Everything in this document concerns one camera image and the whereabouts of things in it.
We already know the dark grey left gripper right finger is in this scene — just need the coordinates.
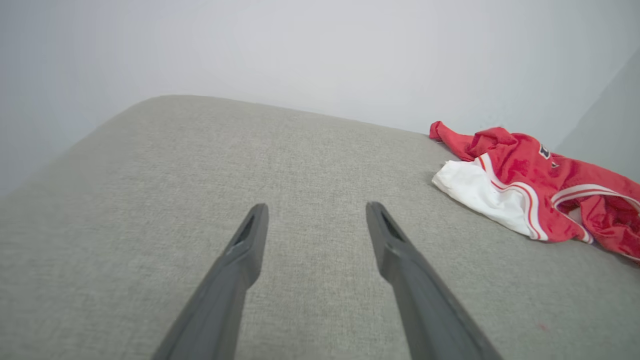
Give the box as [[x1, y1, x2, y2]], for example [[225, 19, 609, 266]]
[[365, 201, 504, 360]]

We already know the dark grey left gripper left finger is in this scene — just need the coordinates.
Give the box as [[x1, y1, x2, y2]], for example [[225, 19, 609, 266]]
[[151, 203, 270, 360]]

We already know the red and white sports jersey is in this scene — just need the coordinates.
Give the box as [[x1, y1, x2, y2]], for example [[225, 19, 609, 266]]
[[429, 120, 640, 264]]

